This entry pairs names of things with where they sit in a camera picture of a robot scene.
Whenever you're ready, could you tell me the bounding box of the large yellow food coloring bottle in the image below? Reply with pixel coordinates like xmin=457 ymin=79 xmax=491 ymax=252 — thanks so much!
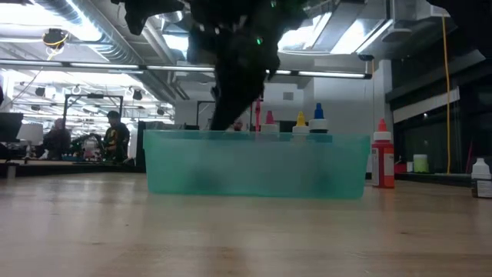
xmin=291 ymin=111 xmax=311 ymax=135

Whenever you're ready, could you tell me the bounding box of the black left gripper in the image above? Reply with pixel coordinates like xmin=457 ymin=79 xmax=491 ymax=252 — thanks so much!
xmin=187 ymin=0 xmax=308 ymax=131

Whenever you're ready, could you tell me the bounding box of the pale green container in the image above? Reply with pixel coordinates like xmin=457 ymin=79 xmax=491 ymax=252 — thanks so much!
xmin=412 ymin=153 xmax=429 ymax=174

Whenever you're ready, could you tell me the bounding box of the translucent teal plastic bin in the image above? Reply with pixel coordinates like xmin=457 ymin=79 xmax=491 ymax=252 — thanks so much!
xmin=142 ymin=128 xmax=372 ymax=200

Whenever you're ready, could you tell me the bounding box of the long ceiling light bar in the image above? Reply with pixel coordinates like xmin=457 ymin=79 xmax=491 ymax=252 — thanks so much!
xmin=0 ymin=53 xmax=373 ymax=81

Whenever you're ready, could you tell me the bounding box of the small white-label bottle white cap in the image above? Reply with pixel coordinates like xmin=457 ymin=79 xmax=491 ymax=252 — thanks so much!
xmin=470 ymin=158 xmax=492 ymax=199

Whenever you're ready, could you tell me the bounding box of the black background frame rig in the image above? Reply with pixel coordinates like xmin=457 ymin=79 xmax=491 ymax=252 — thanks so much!
xmin=59 ymin=93 xmax=125 ymax=162
xmin=195 ymin=99 xmax=217 ymax=131

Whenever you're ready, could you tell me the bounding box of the white ceiling air unit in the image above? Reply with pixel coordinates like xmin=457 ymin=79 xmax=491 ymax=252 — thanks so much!
xmin=391 ymin=0 xmax=450 ymax=19

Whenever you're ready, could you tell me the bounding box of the large red food coloring bottle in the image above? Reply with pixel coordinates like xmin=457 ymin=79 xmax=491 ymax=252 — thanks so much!
xmin=371 ymin=118 xmax=396 ymax=189

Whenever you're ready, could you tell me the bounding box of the dark monitor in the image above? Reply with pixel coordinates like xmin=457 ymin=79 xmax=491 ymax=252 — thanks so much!
xmin=0 ymin=112 xmax=24 ymax=143

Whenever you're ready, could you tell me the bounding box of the large blue food coloring bottle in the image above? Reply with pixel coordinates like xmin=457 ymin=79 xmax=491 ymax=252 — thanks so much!
xmin=308 ymin=102 xmax=331 ymax=144

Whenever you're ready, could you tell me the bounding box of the black ceiling device yellow cable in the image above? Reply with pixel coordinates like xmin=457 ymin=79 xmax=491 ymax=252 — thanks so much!
xmin=41 ymin=27 xmax=71 ymax=50

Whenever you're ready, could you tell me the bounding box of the silver ventilation duct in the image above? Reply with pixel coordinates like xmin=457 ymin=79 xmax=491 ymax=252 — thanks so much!
xmin=36 ymin=0 xmax=191 ymax=102

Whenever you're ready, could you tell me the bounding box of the large pink food coloring bottle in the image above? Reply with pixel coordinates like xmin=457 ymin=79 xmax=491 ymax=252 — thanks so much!
xmin=260 ymin=110 xmax=281 ymax=135

